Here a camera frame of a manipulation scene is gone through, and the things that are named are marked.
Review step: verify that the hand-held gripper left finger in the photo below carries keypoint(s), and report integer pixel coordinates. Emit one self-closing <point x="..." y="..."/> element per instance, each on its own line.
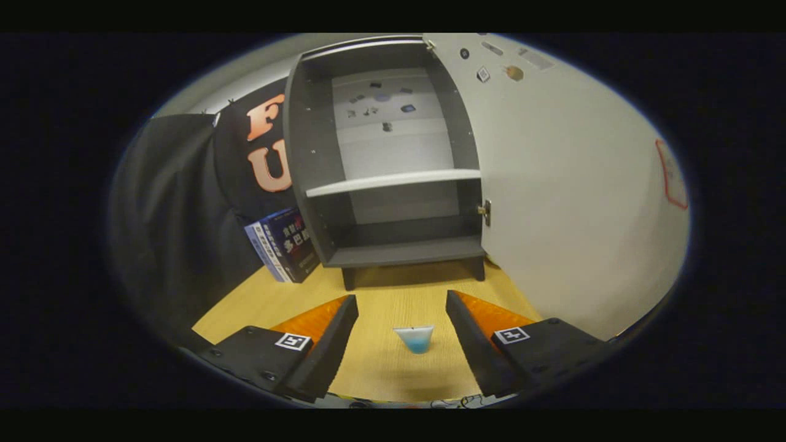
<point x="325" y="350"/>

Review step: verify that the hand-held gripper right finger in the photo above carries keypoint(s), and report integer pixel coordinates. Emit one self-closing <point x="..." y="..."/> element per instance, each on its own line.
<point x="476" y="350"/>

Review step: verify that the translucent blue cup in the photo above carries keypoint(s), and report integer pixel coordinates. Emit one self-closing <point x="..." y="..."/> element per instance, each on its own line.
<point x="416" y="341"/>

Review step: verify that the white cabinet door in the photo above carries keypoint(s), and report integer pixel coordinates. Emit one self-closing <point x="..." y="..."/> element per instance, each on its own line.
<point x="552" y="184"/>

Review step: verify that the dark blue book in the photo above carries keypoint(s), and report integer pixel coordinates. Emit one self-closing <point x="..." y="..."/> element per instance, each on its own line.
<point x="298" y="242"/>

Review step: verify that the white cabinet shelf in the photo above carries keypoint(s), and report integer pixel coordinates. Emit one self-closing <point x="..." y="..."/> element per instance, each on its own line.
<point x="393" y="182"/>

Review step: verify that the grey cabinet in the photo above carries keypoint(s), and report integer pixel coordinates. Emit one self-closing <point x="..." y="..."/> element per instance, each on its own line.
<point x="313" y="153"/>

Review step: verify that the black backdrop cloth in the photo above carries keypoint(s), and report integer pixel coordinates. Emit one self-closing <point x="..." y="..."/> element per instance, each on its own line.
<point x="172" y="215"/>

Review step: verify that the row of black cloth clips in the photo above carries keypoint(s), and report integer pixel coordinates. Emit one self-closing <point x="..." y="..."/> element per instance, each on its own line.
<point x="231" y="101"/>

